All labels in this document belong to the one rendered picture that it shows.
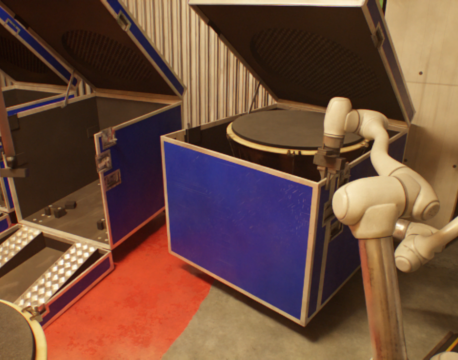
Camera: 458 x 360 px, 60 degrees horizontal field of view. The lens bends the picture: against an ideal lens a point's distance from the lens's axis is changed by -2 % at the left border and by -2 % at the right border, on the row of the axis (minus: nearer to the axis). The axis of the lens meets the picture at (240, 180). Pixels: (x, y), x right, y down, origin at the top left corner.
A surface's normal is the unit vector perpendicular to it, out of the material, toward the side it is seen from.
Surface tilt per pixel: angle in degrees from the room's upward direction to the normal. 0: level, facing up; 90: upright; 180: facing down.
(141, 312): 0
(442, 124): 90
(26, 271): 1
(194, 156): 90
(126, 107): 90
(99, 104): 90
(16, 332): 0
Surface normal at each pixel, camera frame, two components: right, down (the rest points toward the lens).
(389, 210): 0.33, 0.01
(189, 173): -0.64, 0.30
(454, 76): -0.32, 0.37
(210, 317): 0.01, -0.92
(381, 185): 0.10, -0.63
